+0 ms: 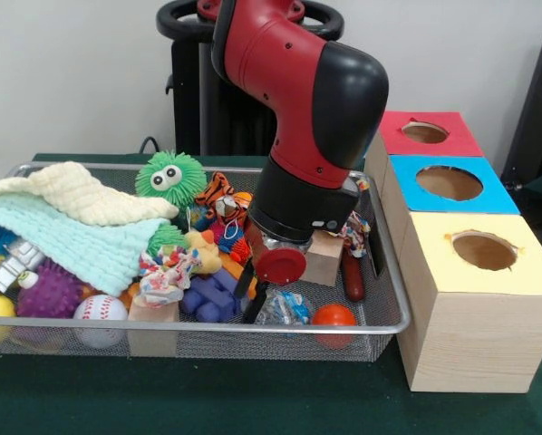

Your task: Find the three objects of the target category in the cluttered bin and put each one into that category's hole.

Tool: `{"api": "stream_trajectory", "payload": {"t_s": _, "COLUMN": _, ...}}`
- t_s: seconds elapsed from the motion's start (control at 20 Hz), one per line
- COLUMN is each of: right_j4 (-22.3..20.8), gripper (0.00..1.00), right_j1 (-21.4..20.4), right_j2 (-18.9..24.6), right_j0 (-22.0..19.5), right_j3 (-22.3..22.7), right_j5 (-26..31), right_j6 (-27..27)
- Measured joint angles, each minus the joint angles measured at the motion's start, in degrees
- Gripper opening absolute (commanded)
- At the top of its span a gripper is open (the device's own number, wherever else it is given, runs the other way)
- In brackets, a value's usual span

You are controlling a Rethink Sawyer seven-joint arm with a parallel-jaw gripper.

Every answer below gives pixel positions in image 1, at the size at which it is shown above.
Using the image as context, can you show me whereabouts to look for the black panel stand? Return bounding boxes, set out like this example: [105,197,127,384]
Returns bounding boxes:
[500,30,542,214]

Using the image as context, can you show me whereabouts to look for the plain wooden cube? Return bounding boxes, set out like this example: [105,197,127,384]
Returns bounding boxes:
[303,231,345,287]

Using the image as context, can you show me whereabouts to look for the yellow duck plush toy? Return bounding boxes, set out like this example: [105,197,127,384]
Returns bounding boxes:
[185,229,225,275]

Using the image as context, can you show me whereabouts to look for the cream knitted cloth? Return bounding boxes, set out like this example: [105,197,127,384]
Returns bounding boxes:
[0,160,179,226]

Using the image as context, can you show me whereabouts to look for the purple monster toy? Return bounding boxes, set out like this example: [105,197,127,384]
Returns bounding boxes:
[17,261,83,320]

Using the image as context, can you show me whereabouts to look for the green spiky ball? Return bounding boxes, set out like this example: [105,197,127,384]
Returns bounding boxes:
[133,150,206,202]

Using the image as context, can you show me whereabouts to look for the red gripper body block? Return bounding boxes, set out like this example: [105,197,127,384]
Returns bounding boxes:
[253,245,308,287]

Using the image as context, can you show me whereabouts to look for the white baseball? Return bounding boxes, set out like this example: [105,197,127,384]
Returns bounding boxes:
[73,294,129,350]

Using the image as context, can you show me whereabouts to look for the red maraca rattle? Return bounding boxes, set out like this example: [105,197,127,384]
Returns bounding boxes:
[311,304,357,351]

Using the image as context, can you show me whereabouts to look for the mint knitted cloth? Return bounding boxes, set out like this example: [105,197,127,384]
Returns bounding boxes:
[0,188,163,293]

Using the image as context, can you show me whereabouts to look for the clear shallow mesh bin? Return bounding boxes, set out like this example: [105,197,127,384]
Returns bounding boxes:
[0,161,411,363]

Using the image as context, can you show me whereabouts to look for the tiger striped toy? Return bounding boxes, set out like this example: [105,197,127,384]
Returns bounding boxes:
[197,172,252,220]

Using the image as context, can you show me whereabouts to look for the floral patterned fabric knot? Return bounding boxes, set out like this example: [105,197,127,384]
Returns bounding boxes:
[137,246,204,305]

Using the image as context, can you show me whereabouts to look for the multicoloured rope toy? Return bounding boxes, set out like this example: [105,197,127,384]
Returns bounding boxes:
[342,179,373,259]

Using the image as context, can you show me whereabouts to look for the dark red sausage toy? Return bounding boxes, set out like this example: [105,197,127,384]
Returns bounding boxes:
[343,246,367,303]

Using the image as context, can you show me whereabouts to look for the dark green tablecloth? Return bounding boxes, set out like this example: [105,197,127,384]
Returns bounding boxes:
[0,152,542,435]

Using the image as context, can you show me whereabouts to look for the purple plastic building block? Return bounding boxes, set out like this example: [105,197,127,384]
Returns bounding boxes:
[180,270,247,323]

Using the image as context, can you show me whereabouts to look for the wooden box with three holes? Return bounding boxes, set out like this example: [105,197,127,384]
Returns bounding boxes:
[366,110,542,394]

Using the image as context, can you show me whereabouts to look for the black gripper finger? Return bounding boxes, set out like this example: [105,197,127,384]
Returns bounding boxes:
[234,266,256,300]
[242,281,270,324]

